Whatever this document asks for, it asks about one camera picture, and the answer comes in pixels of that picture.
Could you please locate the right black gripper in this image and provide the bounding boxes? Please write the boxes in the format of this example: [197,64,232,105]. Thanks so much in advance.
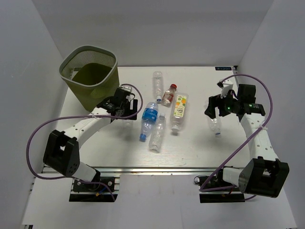
[204,89,241,119]

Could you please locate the small clear bottle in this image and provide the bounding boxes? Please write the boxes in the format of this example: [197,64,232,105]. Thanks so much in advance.
[207,116,222,137]

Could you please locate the blue label blue cap bottle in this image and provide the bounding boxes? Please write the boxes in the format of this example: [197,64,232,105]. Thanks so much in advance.
[139,102,158,142]

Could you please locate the orange label white cap bottle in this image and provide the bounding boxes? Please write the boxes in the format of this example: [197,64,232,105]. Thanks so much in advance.
[170,92,188,133]

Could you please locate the clear bottle white cap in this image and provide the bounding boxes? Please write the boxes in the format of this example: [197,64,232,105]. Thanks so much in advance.
[149,113,166,152]

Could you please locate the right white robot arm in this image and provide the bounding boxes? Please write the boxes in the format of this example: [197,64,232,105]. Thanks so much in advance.
[200,80,289,198]

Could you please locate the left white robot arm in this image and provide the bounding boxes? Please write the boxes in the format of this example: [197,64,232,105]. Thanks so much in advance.
[43,83,138,190]

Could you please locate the green mesh waste bin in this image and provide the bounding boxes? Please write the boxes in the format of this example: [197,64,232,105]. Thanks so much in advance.
[59,45,120,112]

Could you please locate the red cap red label bottle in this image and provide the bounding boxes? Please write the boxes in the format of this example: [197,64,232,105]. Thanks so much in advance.
[161,84,177,107]

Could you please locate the blue corner label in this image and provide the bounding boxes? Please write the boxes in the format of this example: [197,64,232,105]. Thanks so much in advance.
[215,66,232,71]

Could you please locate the clear bottle blue-white cap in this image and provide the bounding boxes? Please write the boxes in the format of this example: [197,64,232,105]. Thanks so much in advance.
[152,71,164,103]

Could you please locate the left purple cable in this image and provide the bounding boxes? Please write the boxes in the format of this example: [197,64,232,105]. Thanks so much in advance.
[26,83,143,200]

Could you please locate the purple cable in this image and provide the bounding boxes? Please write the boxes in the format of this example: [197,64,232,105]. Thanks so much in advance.
[199,74,274,201]
[26,83,143,200]

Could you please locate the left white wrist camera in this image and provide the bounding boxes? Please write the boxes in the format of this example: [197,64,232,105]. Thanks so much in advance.
[120,85,132,93]

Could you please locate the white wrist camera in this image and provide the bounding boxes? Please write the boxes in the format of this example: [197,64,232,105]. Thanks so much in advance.
[120,85,132,93]
[217,79,233,99]

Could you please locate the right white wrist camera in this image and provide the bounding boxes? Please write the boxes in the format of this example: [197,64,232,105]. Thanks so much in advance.
[217,79,233,99]

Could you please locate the aluminium table edge rail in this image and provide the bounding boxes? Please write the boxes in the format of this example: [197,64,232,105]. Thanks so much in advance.
[95,167,216,174]

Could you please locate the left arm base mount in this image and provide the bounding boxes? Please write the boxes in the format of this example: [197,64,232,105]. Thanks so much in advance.
[69,176,120,203]

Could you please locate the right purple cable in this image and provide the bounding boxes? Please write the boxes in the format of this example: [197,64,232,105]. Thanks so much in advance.
[199,74,274,201]

